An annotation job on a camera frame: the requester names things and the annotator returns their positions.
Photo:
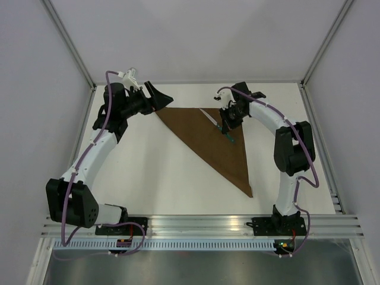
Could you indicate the right aluminium frame post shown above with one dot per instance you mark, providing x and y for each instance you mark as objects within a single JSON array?
[{"x": 336, "y": 24}]

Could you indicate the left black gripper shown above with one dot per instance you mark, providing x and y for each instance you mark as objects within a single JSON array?
[{"x": 160, "y": 100}]

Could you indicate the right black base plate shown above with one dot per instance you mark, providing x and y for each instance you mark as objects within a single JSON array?
[{"x": 265, "y": 226}]

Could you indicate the green handled knife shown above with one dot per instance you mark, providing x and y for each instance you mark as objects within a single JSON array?
[{"x": 216, "y": 124}]

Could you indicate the white slotted cable duct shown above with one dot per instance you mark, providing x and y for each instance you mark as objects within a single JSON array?
[{"x": 172, "y": 244}]

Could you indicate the left aluminium frame post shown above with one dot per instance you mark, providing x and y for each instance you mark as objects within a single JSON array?
[{"x": 69, "y": 44}]

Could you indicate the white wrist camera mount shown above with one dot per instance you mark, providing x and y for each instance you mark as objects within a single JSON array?
[
  {"x": 128, "y": 79},
  {"x": 224, "y": 98}
]

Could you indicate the aluminium frame post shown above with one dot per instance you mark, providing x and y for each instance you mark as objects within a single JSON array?
[
  {"x": 69, "y": 44},
  {"x": 336, "y": 24}
]

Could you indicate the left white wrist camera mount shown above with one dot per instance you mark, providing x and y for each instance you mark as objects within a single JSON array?
[{"x": 128, "y": 79}]

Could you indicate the aluminium mounting rail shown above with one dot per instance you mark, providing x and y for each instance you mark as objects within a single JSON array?
[{"x": 325, "y": 226}]

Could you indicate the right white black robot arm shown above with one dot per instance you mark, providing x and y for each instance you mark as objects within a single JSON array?
[{"x": 294, "y": 155}]

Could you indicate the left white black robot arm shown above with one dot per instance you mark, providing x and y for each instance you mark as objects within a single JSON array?
[{"x": 69, "y": 198}]

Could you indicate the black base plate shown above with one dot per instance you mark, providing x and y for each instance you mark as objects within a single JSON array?
[
  {"x": 265, "y": 226},
  {"x": 125, "y": 230}
]

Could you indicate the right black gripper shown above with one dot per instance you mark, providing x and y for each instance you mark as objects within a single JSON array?
[{"x": 228, "y": 124}]

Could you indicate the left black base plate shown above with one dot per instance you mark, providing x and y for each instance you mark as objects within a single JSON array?
[{"x": 125, "y": 230}]

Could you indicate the brown cloth napkin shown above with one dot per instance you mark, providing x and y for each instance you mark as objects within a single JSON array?
[{"x": 227, "y": 157}]

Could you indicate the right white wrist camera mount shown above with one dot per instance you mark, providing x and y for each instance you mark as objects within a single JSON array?
[{"x": 224, "y": 98}]

